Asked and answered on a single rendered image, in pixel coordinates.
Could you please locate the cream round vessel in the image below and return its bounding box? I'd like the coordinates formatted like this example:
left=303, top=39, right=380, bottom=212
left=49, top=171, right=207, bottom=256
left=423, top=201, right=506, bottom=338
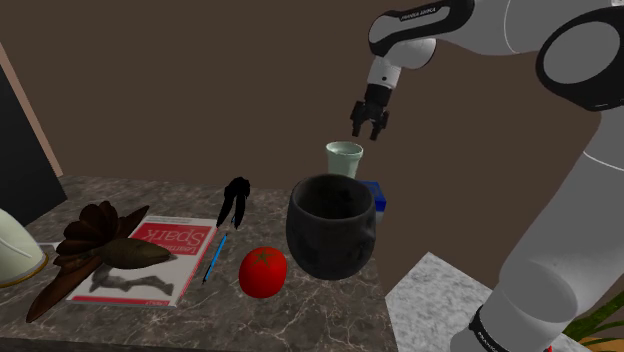
left=0, top=208, right=49, bottom=289

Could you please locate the brown bird figure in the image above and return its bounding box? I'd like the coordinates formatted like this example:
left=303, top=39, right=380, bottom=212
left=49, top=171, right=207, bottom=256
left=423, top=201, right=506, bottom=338
left=25, top=200, right=179, bottom=324

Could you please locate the blue pen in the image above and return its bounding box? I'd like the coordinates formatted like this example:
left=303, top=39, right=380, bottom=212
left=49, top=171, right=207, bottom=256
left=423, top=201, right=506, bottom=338
left=202, top=233, right=229, bottom=285

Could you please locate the red tomato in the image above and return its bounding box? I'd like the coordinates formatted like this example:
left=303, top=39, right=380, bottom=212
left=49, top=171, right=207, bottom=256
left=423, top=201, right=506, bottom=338
left=238, top=246, right=288, bottom=300

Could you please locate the dark doorway with frame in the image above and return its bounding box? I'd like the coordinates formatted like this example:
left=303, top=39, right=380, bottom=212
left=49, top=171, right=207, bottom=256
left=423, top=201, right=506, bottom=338
left=0, top=42, right=68, bottom=228

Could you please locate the blue box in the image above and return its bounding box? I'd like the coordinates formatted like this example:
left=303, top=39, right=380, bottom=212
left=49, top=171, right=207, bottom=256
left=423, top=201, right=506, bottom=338
left=359, top=180, right=388, bottom=215

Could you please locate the red and white book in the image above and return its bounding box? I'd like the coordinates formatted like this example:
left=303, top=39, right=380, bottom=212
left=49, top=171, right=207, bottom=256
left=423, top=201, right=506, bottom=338
left=65, top=215, right=219, bottom=308

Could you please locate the pale green cup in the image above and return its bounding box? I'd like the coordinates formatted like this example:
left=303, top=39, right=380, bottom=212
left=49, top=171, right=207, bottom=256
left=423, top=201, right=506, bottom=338
left=325, top=141, right=365, bottom=180

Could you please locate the grey marble robot stand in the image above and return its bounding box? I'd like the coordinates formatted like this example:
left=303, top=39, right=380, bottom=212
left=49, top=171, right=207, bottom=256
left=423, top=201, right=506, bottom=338
left=384, top=251, right=593, bottom=352

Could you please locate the black round pot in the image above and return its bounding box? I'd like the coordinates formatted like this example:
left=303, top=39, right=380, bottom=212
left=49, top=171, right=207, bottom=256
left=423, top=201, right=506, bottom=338
left=285, top=173, right=378, bottom=281

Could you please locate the green potted plant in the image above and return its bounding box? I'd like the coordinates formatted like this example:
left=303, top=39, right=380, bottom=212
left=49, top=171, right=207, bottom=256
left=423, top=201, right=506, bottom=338
left=562, top=290, right=624, bottom=352

